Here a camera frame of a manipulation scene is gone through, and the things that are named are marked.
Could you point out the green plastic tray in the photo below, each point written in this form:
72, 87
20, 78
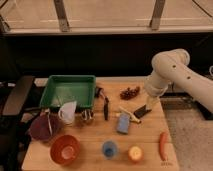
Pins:
61, 89

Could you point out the black handled tool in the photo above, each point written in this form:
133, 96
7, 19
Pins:
99, 92

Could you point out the blue cup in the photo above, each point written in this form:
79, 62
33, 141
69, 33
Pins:
109, 149

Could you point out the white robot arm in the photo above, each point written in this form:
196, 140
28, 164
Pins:
172, 67

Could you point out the clear measuring cup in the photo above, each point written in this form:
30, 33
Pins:
67, 112

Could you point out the dark red grapes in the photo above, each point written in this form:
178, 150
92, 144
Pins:
129, 93

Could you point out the orange bowl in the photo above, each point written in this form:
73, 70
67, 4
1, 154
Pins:
64, 150

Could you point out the yellow red apple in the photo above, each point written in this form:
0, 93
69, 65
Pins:
135, 154

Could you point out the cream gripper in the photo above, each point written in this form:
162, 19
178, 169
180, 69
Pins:
151, 102

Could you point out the metal spoon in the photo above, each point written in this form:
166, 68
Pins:
49, 121

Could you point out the small metal cup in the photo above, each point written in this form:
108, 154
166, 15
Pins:
87, 115

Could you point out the blue sponge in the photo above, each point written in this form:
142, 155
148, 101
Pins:
123, 123

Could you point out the black rectangular block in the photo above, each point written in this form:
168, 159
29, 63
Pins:
140, 112

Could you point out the black chair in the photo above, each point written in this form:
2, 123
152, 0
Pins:
10, 118

